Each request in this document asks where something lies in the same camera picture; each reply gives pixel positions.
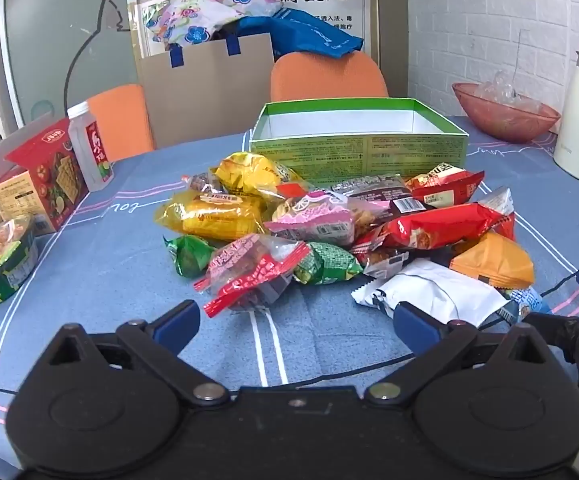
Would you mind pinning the yellow crinkled snack packet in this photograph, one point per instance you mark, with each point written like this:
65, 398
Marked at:
249, 172

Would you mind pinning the small green candy packet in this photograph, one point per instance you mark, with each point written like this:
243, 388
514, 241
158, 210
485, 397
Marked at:
189, 255

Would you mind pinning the pink translucent bowl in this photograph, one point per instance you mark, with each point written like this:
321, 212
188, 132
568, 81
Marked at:
504, 120

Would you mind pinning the white snack packet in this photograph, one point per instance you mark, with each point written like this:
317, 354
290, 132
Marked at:
434, 292

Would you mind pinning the brown nut packet orange edge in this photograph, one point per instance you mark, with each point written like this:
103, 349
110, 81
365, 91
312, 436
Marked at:
200, 182

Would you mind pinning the floral cloth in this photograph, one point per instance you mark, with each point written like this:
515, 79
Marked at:
204, 5

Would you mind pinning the clear plastic bottle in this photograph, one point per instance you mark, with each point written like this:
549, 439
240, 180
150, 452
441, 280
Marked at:
89, 150

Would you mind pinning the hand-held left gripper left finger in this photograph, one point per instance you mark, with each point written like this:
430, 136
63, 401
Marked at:
177, 325

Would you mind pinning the green patterned snack packet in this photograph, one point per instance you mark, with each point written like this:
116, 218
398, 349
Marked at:
327, 262

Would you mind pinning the dark brown label snack packet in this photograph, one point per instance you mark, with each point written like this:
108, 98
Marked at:
374, 190

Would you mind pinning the orange chair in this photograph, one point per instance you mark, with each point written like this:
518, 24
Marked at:
122, 120
329, 77

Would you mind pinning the red and yellow snack packet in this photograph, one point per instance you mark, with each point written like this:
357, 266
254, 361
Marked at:
444, 185

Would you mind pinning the green cardboard box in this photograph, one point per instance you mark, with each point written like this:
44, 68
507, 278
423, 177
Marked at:
329, 152

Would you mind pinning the light blue snack packet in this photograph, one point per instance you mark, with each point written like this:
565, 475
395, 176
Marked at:
524, 302

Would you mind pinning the blue striped tablecloth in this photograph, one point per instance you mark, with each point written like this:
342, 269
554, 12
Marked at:
119, 310

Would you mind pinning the pink snack packet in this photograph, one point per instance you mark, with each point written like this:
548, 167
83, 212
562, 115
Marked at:
314, 220

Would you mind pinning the yellow cake packet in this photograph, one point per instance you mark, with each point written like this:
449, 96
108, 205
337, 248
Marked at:
209, 215

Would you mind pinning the red and clear snack packet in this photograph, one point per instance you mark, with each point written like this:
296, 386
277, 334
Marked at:
249, 270

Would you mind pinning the clear plastic wrap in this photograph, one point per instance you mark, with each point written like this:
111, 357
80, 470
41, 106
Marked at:
504, 91

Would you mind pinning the brown paper bag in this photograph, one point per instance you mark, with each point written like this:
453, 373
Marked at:
204, 90

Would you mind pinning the orange snack packet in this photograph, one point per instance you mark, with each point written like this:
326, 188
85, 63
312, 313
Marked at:
494, 260

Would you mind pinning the blue bag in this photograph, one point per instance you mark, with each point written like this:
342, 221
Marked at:
309, 32

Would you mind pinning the red cracker box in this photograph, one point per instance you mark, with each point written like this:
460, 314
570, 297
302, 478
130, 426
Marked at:
49, 180

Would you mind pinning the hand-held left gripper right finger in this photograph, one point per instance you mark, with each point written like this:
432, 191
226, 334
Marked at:
417, 325

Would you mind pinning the clear packet with red tag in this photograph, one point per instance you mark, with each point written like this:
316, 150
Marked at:
292, 191

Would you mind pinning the green bowl of snacks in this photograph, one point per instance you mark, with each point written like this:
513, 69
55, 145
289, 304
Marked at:
4, 265

